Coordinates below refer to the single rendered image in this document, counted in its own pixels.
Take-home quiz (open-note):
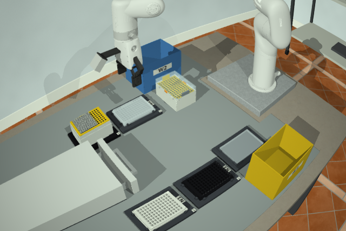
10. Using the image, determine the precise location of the yellow open bin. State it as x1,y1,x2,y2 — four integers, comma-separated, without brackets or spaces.
245,124,313,200

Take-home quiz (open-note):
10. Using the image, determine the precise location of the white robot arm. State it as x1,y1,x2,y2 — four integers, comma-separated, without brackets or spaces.
89,0,291,93

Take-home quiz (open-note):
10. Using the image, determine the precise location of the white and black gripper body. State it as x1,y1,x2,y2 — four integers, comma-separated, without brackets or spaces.
114,35,143,70

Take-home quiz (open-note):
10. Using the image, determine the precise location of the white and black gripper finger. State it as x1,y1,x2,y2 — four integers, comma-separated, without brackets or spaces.
130,56,144,88
116,60,127,75

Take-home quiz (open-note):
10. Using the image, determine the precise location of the blue open-top bin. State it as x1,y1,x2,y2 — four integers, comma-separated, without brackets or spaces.
136,39,181,94

